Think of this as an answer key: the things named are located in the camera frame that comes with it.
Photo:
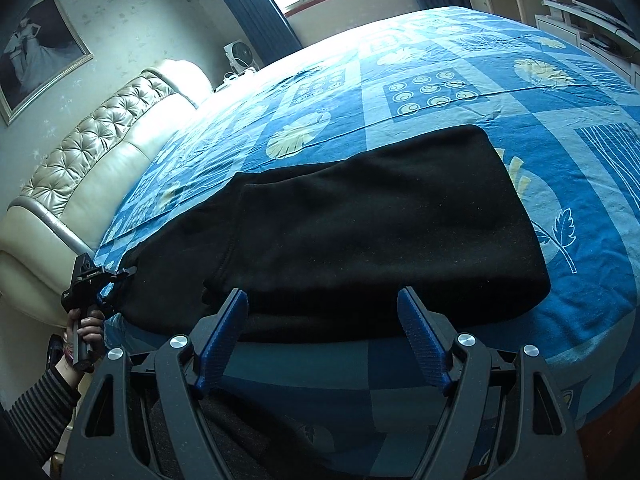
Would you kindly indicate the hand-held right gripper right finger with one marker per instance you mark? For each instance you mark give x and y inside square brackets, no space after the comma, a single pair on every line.
[425,345]

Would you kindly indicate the person's left forearm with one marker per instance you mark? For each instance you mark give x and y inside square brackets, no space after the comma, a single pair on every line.
[40,405]

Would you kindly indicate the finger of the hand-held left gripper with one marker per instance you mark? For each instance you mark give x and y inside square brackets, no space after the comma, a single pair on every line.
[126,274]

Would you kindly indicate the framed wall picture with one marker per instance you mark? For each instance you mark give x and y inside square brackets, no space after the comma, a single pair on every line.
[40,55]

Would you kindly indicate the blue patterned bed sheet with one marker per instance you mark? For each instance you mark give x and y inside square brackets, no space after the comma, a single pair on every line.
[575,170]

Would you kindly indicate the white nightstand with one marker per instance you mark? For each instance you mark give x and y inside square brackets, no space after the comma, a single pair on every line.
[235,79]

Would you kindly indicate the person's left hand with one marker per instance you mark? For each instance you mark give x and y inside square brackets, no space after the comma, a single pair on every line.
[92,332]

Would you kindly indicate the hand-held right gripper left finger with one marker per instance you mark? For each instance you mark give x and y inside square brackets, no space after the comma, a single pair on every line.
[225,342]

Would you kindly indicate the white television stand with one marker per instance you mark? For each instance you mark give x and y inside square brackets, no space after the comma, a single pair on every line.
[585,25]

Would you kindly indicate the cream tufted headboard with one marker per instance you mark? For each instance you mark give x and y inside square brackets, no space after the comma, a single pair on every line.
[100,150]

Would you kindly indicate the black pants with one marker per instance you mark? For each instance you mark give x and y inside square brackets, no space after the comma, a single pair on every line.
[375,240]

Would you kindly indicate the white fan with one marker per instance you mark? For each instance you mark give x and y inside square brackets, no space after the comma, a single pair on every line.
[242,57]

